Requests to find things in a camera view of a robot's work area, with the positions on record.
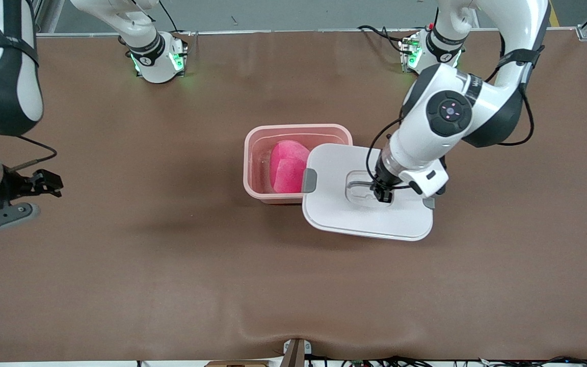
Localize white box lid grey clips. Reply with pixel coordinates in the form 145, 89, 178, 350
301, 143, 434, 242

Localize pink plush toy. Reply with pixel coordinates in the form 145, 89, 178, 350
269, 140, 311, 194

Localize pink plastic storage box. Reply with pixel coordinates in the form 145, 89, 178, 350
243, 124, 354, 205

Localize brown wooden board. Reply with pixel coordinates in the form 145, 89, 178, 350
205, 360, 270, 367

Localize black left arm base cable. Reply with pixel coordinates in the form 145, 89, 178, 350
357, 24, 407, 53

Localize black arm base cable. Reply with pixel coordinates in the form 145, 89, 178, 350
357, 24, 407, 53
158, 0, 182, 33

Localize metal clamp bracket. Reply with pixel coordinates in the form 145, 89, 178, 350
282, 337, 313, 367

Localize black right arm base cable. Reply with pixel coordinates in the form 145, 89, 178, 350
158, 0, 182, 33

